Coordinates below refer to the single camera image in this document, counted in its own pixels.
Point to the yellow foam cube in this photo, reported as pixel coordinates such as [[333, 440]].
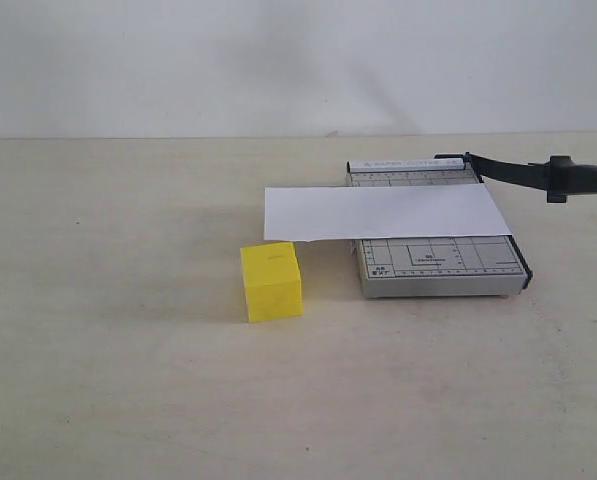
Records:
[[272, 282]]

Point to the white paper sheet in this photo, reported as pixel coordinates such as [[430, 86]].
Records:
[[307, 214]]

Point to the black cutter blade arm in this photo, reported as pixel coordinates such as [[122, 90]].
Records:
[[559, 177]]

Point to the grey paper cutter base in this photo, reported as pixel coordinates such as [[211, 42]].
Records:
[[434, 267]]

